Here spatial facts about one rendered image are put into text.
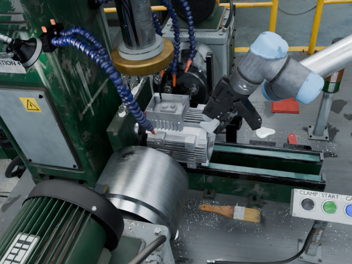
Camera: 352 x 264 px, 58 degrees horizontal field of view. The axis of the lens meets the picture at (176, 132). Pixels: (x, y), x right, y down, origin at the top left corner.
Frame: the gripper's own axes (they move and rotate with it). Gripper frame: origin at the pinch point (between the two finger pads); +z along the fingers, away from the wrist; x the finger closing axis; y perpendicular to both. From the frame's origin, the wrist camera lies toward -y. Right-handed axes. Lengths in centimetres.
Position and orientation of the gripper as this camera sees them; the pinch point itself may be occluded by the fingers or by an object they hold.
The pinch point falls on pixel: (211, 133)
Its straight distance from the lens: 98.5
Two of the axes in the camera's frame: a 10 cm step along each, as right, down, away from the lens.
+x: -2.4, 6.8, -7.0
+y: -8.9, -4.4, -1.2
